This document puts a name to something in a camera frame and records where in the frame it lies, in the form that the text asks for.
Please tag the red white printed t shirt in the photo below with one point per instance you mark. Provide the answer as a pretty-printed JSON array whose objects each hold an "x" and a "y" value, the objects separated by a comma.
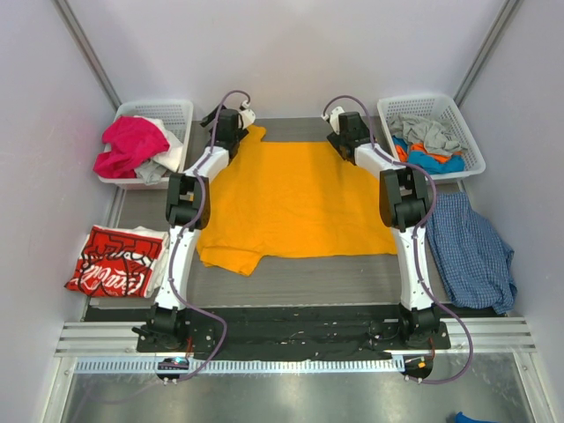
[{"x": 120, "y": 263}]

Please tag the grey t shirt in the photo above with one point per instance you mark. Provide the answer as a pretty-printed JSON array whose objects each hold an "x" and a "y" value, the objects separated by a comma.
[{"x": 437, "y": 137}]

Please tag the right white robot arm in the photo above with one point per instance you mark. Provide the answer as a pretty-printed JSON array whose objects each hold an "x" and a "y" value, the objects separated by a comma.
[{"x": 404, "y": 203}]

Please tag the pink t shirt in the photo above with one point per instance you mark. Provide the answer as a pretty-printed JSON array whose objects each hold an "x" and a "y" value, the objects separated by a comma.
[{"x": 132, "y": 141}]

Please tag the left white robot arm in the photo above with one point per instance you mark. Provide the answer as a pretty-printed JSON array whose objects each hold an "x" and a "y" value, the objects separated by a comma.
[{"x": 188, "y": 211}]

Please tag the orange garment in basket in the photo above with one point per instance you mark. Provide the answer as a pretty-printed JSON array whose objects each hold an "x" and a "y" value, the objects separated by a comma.
[{"x": 404, "y": 152}]

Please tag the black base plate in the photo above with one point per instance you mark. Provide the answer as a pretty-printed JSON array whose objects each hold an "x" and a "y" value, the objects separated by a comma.
[{"x": 267, "y": 331}]

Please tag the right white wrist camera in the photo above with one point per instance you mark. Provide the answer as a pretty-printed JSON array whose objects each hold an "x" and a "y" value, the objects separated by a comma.
[{"x": 332, "y": 118}]

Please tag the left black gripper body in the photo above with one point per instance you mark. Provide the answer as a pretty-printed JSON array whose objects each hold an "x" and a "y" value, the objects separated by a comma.
[{"x": 211, "y": 117}]

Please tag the orange yellow t shirt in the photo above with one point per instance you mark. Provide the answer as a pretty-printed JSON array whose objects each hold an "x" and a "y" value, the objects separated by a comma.
[{"x": 291, "y": 200}]

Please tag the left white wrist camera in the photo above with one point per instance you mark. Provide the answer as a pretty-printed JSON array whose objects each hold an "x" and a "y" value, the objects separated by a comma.
[{"x": 247, "y": 115}]

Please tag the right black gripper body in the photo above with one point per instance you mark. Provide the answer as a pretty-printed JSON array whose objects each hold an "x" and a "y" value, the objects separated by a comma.
[{"x": 334, "y": 139}]

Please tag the blue checkered shirt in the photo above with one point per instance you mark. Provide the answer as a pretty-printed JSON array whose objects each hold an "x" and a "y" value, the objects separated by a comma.
[{"x": 473, "y": 261}]

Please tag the blue t shirt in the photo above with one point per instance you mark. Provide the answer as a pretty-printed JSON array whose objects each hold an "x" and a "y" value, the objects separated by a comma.
[{"x": 431, "y": 166}]

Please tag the right white plastic basket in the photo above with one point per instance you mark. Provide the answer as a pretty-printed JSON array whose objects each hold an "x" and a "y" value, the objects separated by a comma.
[{"x": 439, "y": 107}]

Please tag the white grey garment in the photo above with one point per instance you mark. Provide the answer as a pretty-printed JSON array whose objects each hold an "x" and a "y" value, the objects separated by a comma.
[{"x": 153, "y": 169}]

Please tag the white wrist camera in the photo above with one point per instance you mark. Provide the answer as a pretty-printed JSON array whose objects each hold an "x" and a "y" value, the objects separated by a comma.
[
  {"x": 247, "y": 115},
  {"x": 332, "y": 118}
]

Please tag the white slotted cable duct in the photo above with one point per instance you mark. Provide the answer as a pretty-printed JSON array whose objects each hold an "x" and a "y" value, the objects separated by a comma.
[{"x": 177, "y": 365}]

